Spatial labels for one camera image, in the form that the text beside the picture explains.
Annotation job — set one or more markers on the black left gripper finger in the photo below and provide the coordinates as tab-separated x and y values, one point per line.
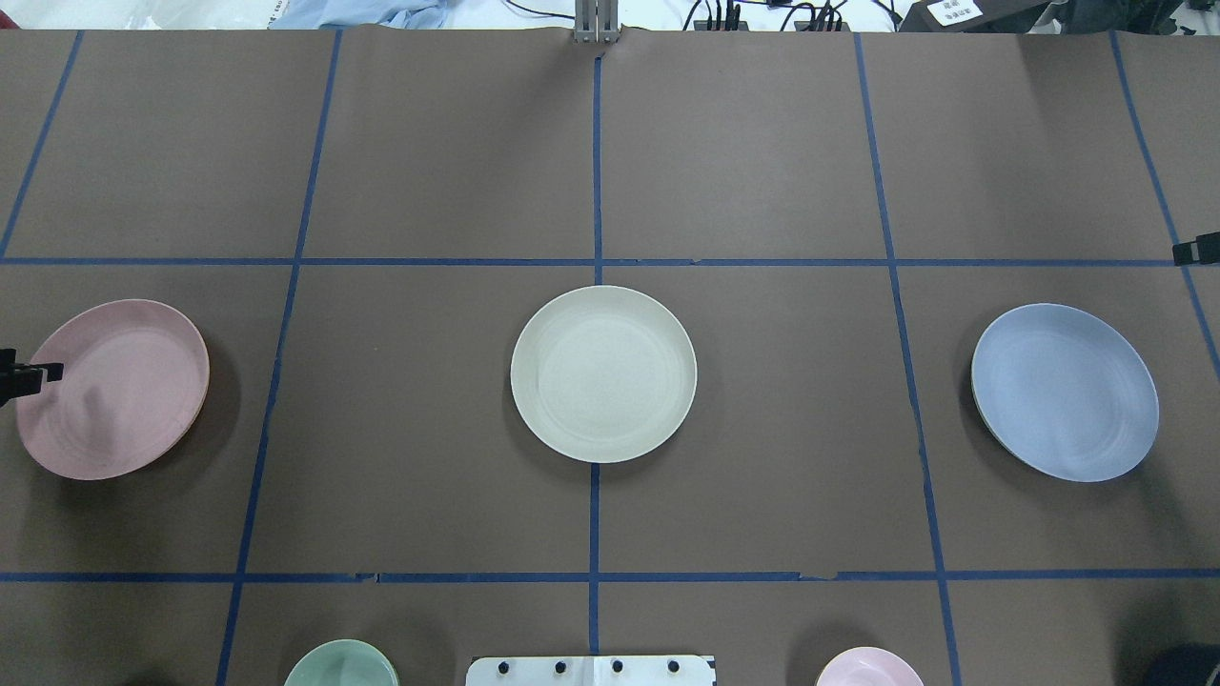
22	379

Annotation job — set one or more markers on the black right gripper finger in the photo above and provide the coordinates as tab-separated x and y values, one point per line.
1202	250

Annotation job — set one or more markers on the pink plate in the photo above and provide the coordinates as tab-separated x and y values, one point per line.
136	374

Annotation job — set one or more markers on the blue plate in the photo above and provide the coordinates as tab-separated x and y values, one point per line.
1065	393

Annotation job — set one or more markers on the clear plastic bag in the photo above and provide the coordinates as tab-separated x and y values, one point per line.
205	15

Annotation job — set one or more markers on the dark blue pot with lid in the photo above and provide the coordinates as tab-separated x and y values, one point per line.
1184	664

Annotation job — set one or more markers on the green bowl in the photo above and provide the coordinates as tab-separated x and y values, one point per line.
343	662

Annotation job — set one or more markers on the light blue cloth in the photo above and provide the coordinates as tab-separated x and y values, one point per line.
332	15

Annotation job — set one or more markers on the pink bowl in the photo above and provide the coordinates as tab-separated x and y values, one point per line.
868	665

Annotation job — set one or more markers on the cream plate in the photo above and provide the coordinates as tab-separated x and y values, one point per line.
603	374

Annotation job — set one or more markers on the aluminium frame post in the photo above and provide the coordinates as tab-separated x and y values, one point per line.
596	22

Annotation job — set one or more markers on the white camera stand pillar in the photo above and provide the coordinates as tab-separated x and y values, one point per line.
593	670

